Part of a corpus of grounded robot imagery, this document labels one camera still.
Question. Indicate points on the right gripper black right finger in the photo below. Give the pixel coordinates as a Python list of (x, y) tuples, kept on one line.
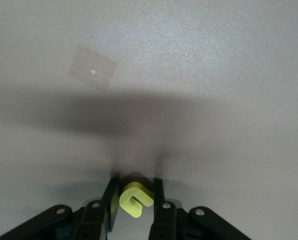
[(163, 220)]

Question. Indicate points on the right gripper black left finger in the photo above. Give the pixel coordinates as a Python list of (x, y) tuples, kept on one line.
[(88, 220)]

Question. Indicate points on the yellow foam letter u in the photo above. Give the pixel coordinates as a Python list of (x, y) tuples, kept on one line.
[(128, 192)]

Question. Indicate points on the clear tape patch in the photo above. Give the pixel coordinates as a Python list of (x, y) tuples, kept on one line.
[(92, 67)]

